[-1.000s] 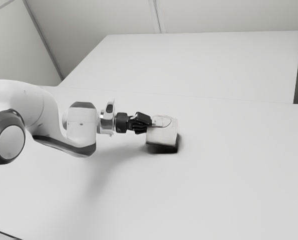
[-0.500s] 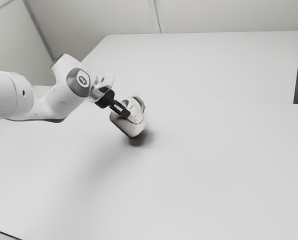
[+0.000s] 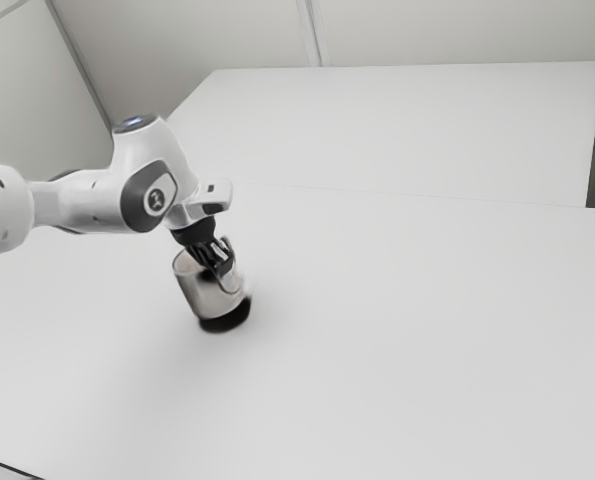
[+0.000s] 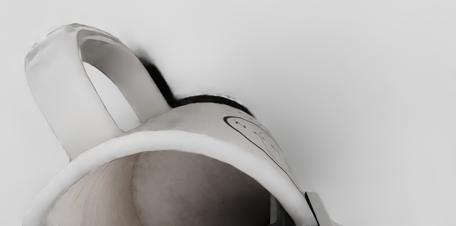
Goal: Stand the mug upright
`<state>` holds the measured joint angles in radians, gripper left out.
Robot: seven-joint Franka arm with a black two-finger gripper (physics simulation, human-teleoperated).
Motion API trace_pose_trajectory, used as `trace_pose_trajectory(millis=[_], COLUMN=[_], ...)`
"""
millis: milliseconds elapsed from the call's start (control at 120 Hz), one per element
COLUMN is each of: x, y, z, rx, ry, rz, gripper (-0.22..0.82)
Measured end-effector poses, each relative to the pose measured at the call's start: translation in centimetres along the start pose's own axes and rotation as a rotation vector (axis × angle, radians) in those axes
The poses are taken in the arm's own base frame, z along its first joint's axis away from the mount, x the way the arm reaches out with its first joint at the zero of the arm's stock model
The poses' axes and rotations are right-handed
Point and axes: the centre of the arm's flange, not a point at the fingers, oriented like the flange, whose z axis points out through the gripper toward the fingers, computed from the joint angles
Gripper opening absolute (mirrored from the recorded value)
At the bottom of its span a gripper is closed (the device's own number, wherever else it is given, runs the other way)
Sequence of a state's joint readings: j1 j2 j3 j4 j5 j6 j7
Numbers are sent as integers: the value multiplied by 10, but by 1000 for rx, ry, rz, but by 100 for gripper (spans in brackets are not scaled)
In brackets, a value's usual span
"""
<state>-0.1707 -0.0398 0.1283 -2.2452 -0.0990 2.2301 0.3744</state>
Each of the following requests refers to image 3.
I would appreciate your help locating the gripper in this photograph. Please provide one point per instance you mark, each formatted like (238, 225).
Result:
(195, 233)

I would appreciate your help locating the silver metal mug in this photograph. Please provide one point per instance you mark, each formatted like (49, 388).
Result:
(212, 295)

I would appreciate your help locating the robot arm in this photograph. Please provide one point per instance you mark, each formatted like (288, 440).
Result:
(142, 165)

